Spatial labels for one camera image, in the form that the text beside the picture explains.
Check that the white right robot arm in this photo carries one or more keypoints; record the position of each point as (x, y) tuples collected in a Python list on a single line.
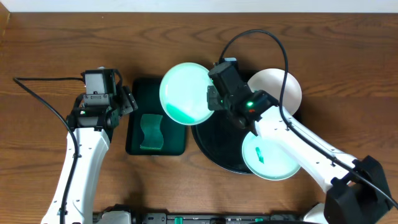
[(356, 190)]

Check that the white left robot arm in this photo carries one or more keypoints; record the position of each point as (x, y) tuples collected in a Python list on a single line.
[(87, 144)]

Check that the black round serving tray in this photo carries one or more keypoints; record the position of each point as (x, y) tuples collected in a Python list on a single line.
[(219, 139)]

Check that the black rectangular water tray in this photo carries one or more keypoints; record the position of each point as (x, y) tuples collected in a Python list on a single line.
[(146, 93)]

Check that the white plate with green stain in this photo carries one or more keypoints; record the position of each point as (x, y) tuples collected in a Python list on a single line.
[(183, 93)]

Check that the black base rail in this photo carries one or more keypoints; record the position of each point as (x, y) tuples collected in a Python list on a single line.
[(124, 214)]

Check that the white plate at back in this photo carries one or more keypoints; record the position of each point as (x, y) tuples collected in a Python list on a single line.
[(280, 88)]

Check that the green scouring sponge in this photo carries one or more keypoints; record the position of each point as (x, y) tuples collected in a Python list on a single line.
[(153, 137)]

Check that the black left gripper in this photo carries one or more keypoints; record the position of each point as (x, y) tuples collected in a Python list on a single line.
[(127, 101)]

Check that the white plate front green stain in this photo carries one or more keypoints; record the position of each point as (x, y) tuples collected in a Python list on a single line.
[(266, 159)]

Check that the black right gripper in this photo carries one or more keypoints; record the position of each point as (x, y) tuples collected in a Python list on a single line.
[(214, 102)]

